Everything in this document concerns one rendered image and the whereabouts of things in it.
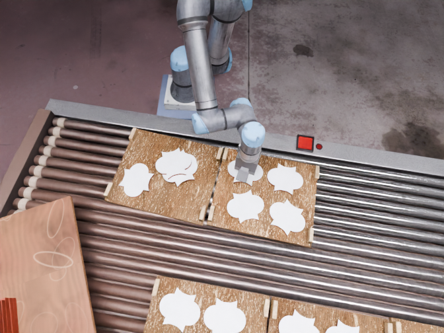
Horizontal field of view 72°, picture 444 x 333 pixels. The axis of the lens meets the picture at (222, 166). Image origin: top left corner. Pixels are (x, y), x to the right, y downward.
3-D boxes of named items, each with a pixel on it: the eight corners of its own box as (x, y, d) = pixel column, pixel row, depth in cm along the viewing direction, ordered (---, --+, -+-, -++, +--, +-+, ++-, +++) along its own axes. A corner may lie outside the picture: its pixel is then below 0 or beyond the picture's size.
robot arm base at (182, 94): (170, 80, 153) (168, 65, 144) (201, 79, 154) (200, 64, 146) (170, 103, 146) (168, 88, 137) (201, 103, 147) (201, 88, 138)
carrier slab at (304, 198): (224, 148, 136) (224, 147, 134) (317, 167, 133) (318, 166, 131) (206, 225, 121) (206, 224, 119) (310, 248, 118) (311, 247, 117)
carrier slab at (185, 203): (135, 129, 139) (135, 127, 137) (223, 150, 135) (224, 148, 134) (104, 201, 124) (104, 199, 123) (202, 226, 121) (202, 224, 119)
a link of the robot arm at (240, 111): (220, 99, 106) (228, 125, 102) (250, 94, 108) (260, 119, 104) (219, 113, 113) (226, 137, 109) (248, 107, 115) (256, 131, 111)
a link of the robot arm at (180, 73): (169, 69, 143) (166, 45, 131) (197, 65, 145) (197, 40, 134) (174, 88, 138) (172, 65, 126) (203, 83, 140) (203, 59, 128)
